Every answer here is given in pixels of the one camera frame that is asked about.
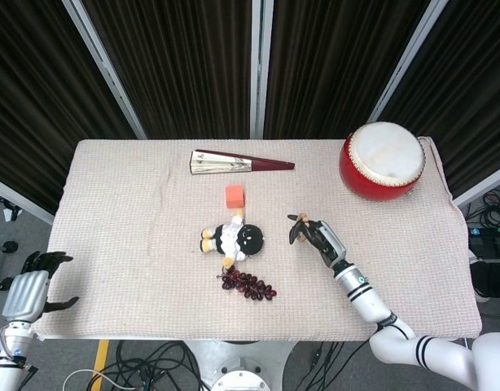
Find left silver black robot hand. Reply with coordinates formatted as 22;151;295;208
1;251;80;323

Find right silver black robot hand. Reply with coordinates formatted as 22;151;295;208
287;213;348;270

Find wooden bead bracelet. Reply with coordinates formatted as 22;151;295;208
295;212;309;244

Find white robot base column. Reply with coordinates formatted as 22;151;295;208
183;339;296;391

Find dark red plastic grape bunch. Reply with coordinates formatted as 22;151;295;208
216;266;278;302

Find black white plush doll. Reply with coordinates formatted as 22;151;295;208
199;208;265;269

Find orange foam cube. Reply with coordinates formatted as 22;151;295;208
224;184;246;210

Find red drum white skin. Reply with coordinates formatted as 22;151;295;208
339;121;428;202

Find beige woven table cloth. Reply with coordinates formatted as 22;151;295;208
29;137;483;341

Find black power strip box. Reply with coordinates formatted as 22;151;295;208
467;226;500;261

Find dark pleated partition panel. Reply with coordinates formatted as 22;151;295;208
81;0;253;140
379;0;500;199
263;0;432;140
0;0;140;215

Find white floor cable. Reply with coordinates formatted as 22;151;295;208
62;368;125;391

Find folded paper fan maroon handle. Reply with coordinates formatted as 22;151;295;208
189;149;296;176

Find tangled black floor cables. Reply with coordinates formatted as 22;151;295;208
63;340;202;391

